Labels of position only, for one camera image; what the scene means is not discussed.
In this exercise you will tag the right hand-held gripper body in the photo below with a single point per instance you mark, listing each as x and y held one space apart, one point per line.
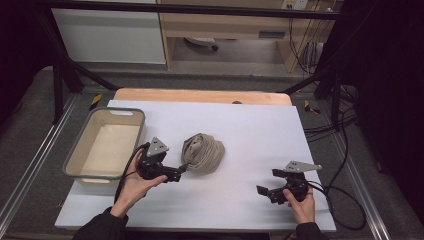
296 185

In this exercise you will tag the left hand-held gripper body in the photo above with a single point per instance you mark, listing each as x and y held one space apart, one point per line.
151 166

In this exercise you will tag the beige cloth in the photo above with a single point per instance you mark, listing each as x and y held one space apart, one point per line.
203 153

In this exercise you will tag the person's right hand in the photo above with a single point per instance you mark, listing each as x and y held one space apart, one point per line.
304 210

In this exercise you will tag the person's left hand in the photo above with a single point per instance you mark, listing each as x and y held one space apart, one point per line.
133 190

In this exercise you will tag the beige basket with grey rim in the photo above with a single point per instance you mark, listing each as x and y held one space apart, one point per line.
110 146

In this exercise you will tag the yellow black clamp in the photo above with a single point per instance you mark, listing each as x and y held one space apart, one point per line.
311 107
95 101

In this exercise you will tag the black metal stand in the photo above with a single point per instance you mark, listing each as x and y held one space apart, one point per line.
60 86
333 90

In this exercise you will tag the office chair base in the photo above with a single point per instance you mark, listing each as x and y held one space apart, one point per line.
203 41

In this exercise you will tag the white cabinet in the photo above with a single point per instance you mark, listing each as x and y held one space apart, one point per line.
110 36

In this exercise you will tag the black curtain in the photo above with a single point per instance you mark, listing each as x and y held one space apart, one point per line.
390 83

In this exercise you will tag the wooden desk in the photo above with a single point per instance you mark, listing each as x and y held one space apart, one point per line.
226 25

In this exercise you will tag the aluminium rail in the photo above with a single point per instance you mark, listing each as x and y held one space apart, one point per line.
33 166
361 186

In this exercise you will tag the black metal frame bar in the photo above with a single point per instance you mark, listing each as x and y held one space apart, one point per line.
186 9

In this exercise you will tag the white wall socket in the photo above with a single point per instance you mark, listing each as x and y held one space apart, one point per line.
295 4

